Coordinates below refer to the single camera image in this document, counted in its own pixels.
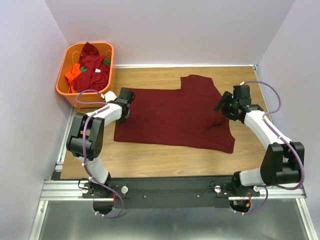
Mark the orange shirt in bin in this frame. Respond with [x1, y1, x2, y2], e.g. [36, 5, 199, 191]
[64, 63, 81, 93]

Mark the green shirt in bin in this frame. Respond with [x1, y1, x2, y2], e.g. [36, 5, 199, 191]
[80, 59, 111, 72]

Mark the aluminium extrusion rail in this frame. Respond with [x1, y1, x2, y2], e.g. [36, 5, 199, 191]
[40, 180, 306, 202]

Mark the orange plastic bin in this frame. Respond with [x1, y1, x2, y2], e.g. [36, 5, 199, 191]
[56, 42, 115, 109]

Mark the maroon t shirt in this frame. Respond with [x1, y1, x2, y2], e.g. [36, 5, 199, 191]
[113, 74, 235, 154]

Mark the dark red shirt in bin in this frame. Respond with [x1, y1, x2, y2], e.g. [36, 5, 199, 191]
[74, 42, 111, 93]

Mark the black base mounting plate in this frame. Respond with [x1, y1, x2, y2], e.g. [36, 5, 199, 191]
[78, 175, 260, 213]

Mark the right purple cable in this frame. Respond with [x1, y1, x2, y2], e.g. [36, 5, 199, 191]
[233, 80, 306, 216]

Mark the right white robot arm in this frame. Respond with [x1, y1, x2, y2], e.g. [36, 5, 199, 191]
[215, 82, 305, 196]

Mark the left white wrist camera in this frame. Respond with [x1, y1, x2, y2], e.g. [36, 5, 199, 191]
[100, 91, 117, 103]

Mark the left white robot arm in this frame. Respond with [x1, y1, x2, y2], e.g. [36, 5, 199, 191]
[66, 88, 136, 198]

